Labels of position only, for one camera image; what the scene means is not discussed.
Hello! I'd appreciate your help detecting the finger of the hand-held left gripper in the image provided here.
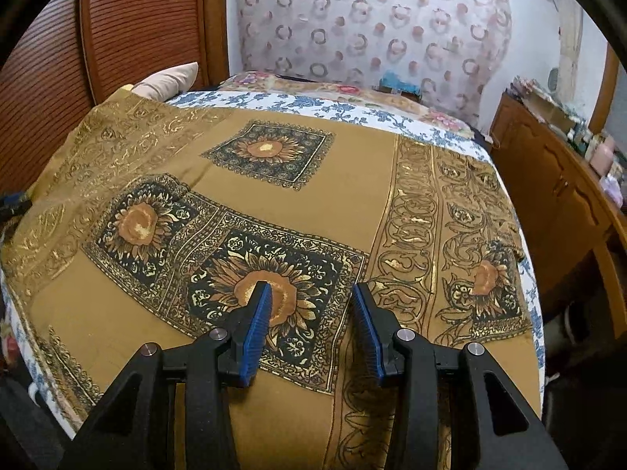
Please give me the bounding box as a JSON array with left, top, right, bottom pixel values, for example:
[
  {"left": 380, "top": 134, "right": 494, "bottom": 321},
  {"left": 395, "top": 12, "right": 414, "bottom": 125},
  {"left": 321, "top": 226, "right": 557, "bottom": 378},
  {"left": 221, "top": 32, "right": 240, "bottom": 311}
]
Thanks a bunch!
[{"left": 0, "top": 193, "right": 33, "bottom": 222}]

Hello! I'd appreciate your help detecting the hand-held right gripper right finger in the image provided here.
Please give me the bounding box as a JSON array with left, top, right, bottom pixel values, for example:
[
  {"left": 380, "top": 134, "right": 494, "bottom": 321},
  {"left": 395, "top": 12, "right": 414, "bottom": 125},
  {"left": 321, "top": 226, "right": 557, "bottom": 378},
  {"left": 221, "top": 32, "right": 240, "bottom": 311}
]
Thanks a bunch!
[{"left": 352, "top": 282, "right": 569, "bottom": 470}]

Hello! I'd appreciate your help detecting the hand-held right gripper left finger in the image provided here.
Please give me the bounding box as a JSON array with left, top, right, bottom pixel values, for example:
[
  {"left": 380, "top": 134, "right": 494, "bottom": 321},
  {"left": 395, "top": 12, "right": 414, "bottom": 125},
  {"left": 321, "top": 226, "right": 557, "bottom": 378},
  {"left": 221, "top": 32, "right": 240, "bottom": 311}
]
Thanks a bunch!
[{"left": 59, "top": 281, "right": 274, "bottom": 470}]

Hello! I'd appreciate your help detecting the gold sunflower patterned blanket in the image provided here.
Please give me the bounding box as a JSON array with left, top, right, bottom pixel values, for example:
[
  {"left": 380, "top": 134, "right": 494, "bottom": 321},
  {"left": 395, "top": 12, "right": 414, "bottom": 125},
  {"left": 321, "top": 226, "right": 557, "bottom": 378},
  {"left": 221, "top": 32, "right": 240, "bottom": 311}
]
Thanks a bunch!
[{"left": 0, "top": 90, "right": 535, "bottom": 470}]

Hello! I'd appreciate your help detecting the beige pillow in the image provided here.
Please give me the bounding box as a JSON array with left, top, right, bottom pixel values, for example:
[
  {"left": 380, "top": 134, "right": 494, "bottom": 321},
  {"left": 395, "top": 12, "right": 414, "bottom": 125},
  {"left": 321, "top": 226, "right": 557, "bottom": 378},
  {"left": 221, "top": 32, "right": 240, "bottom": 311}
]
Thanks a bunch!
[{"left": 131, "top": 62, "right": 199, "bottom": 101}]

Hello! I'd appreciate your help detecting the wooden louvered wardrobe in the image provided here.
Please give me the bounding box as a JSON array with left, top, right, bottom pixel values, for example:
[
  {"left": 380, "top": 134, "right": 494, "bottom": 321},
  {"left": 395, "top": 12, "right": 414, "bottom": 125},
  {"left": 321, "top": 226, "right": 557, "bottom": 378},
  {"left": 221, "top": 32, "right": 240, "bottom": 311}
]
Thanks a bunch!
[{"left": 0, "top": 0, "right": 229, "bottom": 197}]

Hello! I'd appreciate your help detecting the long wooden cabinet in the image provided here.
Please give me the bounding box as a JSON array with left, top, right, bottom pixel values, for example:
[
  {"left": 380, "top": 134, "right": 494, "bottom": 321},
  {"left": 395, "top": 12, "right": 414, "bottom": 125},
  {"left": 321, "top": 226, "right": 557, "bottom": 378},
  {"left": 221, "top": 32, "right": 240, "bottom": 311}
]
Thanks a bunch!
[{"left": 490, "top": 90, "right": 627, "bottom": 326}]

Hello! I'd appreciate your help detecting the blue floral bedsheet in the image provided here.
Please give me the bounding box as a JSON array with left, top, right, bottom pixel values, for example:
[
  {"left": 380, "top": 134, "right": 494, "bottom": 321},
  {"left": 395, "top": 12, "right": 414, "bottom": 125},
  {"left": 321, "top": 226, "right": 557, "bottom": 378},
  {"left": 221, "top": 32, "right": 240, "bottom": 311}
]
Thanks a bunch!
[{"left": 0, "top": 89, "right": 548, "bottom": 432}]

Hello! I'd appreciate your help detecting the pink floral blanket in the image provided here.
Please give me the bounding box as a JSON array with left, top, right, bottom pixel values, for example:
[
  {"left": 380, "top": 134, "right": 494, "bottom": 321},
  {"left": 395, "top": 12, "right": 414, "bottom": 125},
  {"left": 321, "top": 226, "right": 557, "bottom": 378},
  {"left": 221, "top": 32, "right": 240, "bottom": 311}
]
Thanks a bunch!
[{"left": 218, "top": 71, "right": 475, "bottom": 131}]

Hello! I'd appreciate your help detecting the cardboard box with blue cloth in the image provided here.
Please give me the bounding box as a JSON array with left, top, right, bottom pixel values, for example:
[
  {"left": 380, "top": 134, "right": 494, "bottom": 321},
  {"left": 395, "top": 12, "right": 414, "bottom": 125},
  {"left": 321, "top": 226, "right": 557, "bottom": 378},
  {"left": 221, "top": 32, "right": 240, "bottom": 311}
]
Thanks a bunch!
[{"left": 379, "top": 71, "right": 422, "bottom": 99}]

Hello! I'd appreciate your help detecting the small purple pouch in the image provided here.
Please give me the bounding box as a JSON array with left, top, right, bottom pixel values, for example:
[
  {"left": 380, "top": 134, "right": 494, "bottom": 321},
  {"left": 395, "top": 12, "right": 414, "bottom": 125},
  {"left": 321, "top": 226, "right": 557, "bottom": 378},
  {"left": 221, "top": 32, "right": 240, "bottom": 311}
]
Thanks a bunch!
[{"left": 600, "top": 176, "right": 626, "bottom": 207}]

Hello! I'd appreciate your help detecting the open cardboard box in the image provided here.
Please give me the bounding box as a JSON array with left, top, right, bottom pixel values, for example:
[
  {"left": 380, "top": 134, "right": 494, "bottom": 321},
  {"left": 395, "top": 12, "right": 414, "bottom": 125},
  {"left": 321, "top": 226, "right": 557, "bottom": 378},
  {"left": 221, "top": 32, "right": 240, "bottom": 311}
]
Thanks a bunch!
[{"left": 519, "top": 85, "right": 575, "bottom": 129}]

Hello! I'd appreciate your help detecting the pink bottle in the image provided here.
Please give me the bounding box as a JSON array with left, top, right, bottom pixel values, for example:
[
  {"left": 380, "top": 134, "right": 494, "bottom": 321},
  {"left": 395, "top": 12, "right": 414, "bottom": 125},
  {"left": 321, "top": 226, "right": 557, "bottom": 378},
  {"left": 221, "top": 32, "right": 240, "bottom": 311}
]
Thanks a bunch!
[{"left": 590, "top": 136, "right": 617, "bottom": 175}]

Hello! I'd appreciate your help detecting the circle print curtain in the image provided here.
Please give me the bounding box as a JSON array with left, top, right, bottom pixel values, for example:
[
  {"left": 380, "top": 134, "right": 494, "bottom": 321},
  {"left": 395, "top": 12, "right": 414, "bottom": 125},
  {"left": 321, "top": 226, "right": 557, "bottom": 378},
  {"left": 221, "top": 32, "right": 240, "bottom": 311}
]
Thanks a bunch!
[{"left": 237, "top": 0, "right": 513, "bottom": 124}]

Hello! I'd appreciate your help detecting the beige lace side curtain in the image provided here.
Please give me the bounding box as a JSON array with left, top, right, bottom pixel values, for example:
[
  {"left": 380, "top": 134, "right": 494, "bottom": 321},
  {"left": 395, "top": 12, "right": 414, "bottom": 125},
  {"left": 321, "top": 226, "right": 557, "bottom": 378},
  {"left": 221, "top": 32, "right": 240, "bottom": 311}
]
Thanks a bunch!
[{"left": 558, "top": 0, "right": 585, "bottom": 105}]

